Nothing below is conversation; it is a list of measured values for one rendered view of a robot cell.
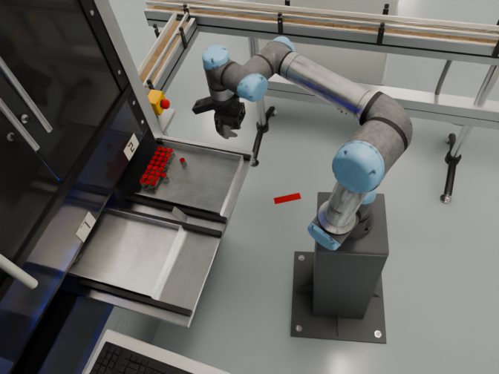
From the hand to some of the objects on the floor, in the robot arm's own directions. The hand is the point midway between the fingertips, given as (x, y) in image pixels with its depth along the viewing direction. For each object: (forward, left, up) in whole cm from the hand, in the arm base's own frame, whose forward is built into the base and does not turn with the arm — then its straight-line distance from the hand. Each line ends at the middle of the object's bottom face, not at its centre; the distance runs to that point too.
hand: (225, 135), depth 146 cm
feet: (-110, -68, -109) cm, 170 cm away
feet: (+2, -91, -109) cm, 142 cm away
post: (+36, -17, -109) cm, 116 cm away
